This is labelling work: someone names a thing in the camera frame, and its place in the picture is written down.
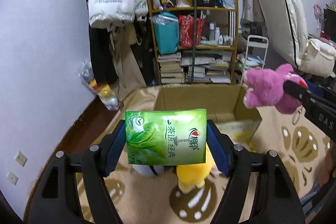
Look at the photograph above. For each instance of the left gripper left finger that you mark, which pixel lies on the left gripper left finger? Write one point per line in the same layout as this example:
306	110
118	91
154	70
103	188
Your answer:
56	199

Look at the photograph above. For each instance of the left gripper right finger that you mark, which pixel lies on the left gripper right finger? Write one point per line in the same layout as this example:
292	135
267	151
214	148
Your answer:
259	180

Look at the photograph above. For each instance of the magenta bear plush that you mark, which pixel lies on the magenta bear plush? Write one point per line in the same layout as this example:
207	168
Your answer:
266	88

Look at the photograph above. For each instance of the purple-haired plush doll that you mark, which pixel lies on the purple-haired plush doll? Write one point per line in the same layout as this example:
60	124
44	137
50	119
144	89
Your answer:
148	170

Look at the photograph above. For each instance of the yellow plush toy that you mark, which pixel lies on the yellow plush toy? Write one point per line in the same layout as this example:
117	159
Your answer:
194	175

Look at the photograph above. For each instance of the green tissue pack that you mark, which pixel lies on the green tissue pack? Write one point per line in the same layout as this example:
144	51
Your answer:
166	137

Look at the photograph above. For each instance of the white rolling cart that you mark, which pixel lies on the white rolling cart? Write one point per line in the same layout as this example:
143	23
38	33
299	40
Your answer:
251	54

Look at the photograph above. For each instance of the cardboard box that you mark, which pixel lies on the cardboard box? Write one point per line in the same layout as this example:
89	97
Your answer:
224	105

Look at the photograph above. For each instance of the plastic bag of plush toys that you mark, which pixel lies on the plastic bag of plush toys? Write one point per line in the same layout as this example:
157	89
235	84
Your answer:
106	95

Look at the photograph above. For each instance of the white mattress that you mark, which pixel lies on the white mattress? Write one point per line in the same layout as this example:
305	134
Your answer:
288	34

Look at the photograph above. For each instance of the wooden shelf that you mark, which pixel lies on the wooden shelf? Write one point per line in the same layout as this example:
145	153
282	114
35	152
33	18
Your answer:
232	32

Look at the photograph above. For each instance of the black hanging garment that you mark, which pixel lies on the black hanging garment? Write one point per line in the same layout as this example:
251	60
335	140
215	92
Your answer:
101	57

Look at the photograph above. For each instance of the red gift bag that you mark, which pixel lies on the red gift bag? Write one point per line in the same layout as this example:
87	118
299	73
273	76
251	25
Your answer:
186	28

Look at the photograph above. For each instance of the stack of books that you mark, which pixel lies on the stack of books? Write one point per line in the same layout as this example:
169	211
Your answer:
170	69

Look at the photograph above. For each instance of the teal bag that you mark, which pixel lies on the teal bag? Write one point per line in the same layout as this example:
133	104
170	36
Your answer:
166	29

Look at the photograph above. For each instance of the green pole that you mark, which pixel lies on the green pole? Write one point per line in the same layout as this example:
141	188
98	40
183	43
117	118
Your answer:
194	42

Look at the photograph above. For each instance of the beige coat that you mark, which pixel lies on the beige coat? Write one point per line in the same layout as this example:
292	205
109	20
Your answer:
125	64

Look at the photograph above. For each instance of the wall socket lower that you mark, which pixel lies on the wall socket lower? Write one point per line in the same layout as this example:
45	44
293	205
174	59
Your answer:
12	178

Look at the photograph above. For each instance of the wall socket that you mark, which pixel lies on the wall socket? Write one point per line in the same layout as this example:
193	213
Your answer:
12	178
21	159

